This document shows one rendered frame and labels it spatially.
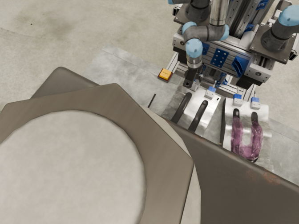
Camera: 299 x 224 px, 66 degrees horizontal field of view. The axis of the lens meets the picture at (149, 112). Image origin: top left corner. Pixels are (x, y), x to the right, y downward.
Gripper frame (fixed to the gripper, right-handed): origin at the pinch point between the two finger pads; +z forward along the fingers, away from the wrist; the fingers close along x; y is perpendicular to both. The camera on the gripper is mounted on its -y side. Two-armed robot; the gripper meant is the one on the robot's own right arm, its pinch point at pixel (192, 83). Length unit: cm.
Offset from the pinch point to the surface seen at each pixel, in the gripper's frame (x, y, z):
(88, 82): -19, -53, -113
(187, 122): -7.0, -23.2, 1.5
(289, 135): -63, 1, 24
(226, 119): -25.6, -9.9, 9.0
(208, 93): -10.2, -0.7, 3.8
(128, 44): 107, 57, 88
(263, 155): -51, -20, 12
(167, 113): 5.0, -23.3, -0.4
